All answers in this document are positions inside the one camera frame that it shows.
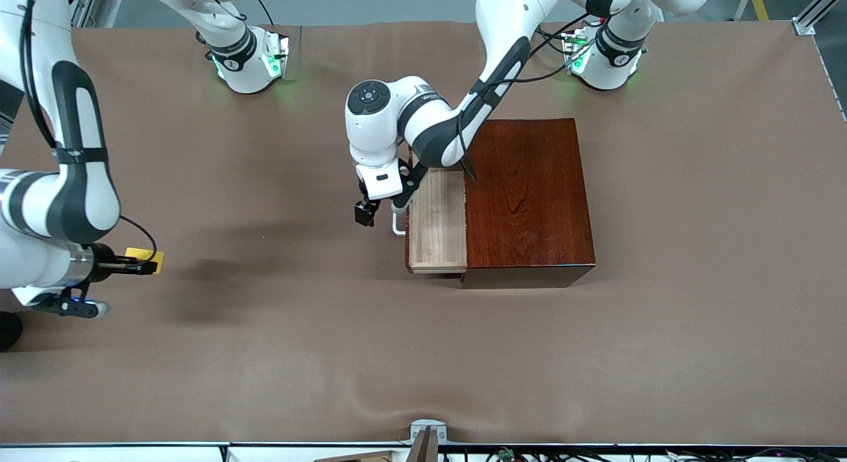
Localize yellow block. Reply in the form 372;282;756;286
124;247;165;276

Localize light wooden drawer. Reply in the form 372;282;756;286
390;167;469;275

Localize black round object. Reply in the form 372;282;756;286
0;313;23;352

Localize brown table cover sheet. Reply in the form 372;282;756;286
0;20;847;446

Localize dark brown wooden cabinet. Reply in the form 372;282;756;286
461;118;596;289

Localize brown wooden board piece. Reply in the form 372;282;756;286
313;450;396;462

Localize aluminium corner profile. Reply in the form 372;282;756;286
792;0;847;36

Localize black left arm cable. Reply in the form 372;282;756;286
457;12;590;183

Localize black table edge rail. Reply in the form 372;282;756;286
0;441;847;449

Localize grey metal bracket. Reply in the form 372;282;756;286
400;419;448;447

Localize aluminium post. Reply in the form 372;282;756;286
405;428;439;462

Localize aluminium frame profiles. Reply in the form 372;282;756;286
66;0;123;29

